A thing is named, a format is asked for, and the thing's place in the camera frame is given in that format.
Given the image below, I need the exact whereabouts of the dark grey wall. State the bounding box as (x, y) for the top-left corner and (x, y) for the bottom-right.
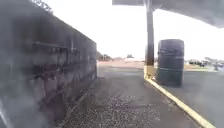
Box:
(0, 0), (99, 128)

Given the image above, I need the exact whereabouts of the grey shelter roof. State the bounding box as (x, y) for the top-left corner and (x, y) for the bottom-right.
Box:
(111, 0), (224, 30)

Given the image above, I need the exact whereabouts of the grey gravelly asphalt path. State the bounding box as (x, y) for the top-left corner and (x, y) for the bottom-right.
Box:
(61, 64), (202, 128)

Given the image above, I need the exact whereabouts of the dark pole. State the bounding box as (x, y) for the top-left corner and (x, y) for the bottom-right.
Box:
(144, 0), (156, 80)

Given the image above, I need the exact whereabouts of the black barrel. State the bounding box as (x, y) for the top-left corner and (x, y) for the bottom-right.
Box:
(156, 38), (186, 88)

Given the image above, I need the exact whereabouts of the yellow kerb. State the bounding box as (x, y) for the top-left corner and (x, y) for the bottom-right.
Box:
(143, 64), (217, 128)

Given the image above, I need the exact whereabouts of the grey asphalt road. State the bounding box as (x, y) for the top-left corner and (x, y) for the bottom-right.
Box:
(162, 68), (224, 128)

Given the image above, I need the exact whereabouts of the vehicle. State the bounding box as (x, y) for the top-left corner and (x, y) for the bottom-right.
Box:
(188, 58), (206, 67)

